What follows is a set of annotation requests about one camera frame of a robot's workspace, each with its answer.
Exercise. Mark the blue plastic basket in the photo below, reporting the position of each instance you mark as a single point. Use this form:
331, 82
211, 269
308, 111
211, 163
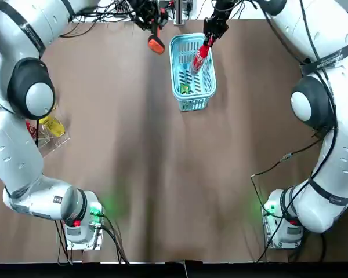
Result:
191, 101

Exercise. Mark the aluminium frame post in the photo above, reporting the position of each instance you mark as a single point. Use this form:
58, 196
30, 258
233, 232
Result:
180, 11

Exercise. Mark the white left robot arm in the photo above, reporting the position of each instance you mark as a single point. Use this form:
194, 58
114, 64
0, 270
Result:
14, 150

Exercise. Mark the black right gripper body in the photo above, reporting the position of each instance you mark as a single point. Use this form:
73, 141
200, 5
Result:
217, 23

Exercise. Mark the green snack packet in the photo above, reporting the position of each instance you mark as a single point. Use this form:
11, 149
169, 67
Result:
184, 88

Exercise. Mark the red cola bottle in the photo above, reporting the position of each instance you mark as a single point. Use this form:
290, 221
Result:
198, 58
32, 130

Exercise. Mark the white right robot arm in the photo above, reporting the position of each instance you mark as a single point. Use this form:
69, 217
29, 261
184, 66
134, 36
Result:
330, 179

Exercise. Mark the clear acrylic shelf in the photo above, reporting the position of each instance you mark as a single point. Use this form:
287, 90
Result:
55, 142

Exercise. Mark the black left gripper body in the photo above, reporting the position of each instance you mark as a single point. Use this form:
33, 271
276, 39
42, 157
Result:
148, 14

